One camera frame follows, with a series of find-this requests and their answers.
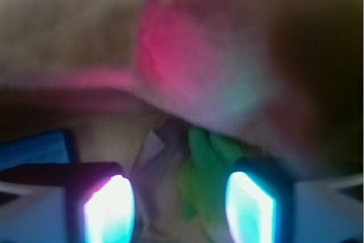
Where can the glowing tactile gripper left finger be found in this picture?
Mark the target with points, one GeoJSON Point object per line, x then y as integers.
{"type": "Point", "coordinates": [67, 202]}

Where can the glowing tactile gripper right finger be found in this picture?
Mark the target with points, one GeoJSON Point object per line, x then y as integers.
{"type": "Point", "coordinates": [264, 202]}

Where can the green plush frog toy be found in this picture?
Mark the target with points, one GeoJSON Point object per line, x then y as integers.
{"type": "Point", "coordinates": [203, 177]}

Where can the blue rectangular block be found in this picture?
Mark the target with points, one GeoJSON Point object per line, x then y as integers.
{"type": "Point", "coordinates": [56, 146]}

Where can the brown paper bag tray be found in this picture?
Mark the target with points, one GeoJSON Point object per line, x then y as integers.
{"type": "Point", "coordinates": [283, 75]}

